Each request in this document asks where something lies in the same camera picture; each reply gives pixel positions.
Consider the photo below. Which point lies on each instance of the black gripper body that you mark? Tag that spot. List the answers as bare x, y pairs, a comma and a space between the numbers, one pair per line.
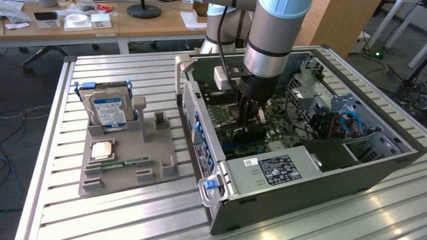
257, 87

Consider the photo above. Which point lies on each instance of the black graphics card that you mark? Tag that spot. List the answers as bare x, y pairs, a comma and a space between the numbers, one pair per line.
253, 138

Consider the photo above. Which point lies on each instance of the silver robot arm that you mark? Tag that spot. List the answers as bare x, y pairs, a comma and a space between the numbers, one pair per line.
273, 37

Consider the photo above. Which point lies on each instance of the CPU socket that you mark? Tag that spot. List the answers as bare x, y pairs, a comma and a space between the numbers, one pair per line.
229, 112

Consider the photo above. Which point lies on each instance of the green motherboard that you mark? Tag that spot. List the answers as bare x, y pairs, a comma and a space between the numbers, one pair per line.
276, 130

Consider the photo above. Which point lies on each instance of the metal disk bay cage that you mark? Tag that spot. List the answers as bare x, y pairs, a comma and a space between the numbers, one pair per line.
307, 100

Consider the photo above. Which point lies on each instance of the white paper stack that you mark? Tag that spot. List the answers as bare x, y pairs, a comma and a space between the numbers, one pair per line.
191, 21

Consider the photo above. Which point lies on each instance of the wooden cabinet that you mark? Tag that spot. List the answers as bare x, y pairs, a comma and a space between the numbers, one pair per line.
340, 27

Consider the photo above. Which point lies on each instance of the white floor box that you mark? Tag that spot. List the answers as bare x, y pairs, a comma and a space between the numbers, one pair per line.
360, 43

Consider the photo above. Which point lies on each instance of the open grey PC case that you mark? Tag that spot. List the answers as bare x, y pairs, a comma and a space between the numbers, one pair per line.
300, 200

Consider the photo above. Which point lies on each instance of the device with green light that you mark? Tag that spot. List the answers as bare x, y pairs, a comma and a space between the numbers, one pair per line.
378, 55

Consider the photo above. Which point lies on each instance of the grey parts rack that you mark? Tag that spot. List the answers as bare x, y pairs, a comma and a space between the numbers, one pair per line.
127, 147

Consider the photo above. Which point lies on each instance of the hard disk blue label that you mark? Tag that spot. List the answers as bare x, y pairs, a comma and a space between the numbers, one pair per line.
107, 110

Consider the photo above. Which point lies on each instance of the green RAM stick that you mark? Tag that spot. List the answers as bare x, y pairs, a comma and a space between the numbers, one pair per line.
116, 163

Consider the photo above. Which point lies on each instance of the black round lamp base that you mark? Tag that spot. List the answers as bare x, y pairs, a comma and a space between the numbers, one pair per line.
143, 12

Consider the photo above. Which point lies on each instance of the silver CPU chip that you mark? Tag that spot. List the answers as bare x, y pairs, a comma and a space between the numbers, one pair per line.
101, 150

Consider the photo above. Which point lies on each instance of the black tripod stand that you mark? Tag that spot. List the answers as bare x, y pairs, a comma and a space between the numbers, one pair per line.
414, 75

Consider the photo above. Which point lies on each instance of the white labelled box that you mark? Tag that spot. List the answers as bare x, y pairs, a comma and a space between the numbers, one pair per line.
100, 21

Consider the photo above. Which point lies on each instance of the small red item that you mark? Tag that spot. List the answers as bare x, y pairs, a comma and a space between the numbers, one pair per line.
103, 8

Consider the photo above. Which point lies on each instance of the white flat box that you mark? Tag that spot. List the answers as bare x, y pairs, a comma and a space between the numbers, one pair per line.
77, 27

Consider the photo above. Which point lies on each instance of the small black item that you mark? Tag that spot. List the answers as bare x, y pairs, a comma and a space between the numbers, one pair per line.
87, 8

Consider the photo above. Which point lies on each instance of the black chair base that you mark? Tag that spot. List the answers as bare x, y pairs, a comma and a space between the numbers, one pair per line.
40, 55

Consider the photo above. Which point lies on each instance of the small white roll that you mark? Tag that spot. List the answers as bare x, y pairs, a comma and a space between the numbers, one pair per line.
63, 3

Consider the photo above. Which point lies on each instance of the white box black top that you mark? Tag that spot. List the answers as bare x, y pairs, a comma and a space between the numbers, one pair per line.
47, 18

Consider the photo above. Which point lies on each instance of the grey cup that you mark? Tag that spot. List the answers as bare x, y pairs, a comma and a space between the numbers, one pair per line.
48, 3

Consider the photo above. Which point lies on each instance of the red white card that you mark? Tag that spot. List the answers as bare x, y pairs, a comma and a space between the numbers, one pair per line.
16, 25

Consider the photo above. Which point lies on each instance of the clear plastic bag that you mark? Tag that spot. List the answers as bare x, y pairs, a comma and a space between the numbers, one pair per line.
13, 12

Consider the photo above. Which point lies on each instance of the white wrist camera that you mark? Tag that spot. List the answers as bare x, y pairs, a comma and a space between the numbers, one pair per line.
220, 77

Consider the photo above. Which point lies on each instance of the metal drive bay bracket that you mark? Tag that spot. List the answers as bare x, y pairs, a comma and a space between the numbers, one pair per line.
376, 147

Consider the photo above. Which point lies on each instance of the wooden desk white frame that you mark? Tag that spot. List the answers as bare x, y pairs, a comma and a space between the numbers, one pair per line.
49, 33
149, 27

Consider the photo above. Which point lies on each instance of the white table frame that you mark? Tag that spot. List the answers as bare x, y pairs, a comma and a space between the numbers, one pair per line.
382, 26

